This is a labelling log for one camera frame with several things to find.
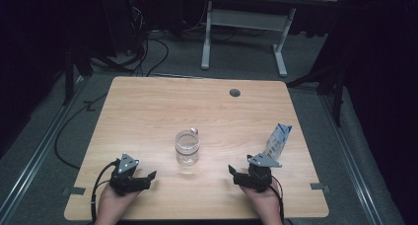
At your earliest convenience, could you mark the metal floor rail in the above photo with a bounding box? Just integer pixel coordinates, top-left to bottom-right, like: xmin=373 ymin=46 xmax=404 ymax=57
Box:
xmin=319 ymin=93 xmax=385 ymax=225
xmin=0 ymin=75 xmax=88 ymax=219

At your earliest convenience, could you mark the dark computer tower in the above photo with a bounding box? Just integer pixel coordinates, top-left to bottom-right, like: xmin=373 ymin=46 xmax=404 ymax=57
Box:
xmin=102 ymin=0 xmax=150 ymax=55

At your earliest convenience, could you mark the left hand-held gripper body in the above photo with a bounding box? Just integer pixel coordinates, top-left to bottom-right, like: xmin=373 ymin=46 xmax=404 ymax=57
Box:
xmin=108 ymin=152 xmax=142 ymax=197

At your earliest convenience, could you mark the white and blue bag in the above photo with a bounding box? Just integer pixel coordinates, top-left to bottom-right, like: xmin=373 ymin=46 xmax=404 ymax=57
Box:
xmin=262 ymin=122 xmax=293 ymax=162

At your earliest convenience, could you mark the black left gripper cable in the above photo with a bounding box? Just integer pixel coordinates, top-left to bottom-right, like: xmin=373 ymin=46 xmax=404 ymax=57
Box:
xmin=91 ymin=159 xmax=119 ymax=225

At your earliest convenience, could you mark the clear jar with hinged lid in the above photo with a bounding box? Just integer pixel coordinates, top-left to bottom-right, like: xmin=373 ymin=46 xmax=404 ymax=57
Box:
xmin=174 ymin=126 xmax=201 ymax=170

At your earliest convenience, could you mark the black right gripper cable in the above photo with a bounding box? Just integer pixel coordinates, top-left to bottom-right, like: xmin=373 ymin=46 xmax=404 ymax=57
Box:
xmin=270 ymin=176 xmax=286 ymax=225

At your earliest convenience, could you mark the black stand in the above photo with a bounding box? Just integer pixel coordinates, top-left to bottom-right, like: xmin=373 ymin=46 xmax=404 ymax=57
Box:
xmin=285 ymin=62 xmax=350 ymax=128
xmin=61 ymin=43 xmax=94 ymax=107

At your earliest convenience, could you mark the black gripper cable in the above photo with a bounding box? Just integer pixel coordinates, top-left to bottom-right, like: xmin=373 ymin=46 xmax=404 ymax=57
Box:
xmin=270 ymin=176 xmax=286 ymax=225
xmin=91 ymin=159 xmax=119 ymax=225

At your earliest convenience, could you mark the black floor cable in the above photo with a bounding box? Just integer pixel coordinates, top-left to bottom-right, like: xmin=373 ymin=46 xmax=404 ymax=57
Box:
xmin=53 ymin=92 xmax=109 ymax=171
xmin=145 ymin=37 xmax=171 ymax=78

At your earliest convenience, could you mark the person's right hand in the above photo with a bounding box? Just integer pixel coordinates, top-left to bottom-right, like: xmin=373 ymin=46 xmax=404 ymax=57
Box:
xmin=239 ymin=180 xmax=285 ymax=220

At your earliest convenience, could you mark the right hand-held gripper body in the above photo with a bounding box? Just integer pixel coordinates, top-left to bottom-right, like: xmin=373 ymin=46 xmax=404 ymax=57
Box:
xmin=244 ymin=152 xmax=283 ymax=193

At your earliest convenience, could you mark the person's left hand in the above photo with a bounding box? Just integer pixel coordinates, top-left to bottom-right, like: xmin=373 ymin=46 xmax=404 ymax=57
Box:
xmin=98 ymin=185 xmax=142 ymax=220

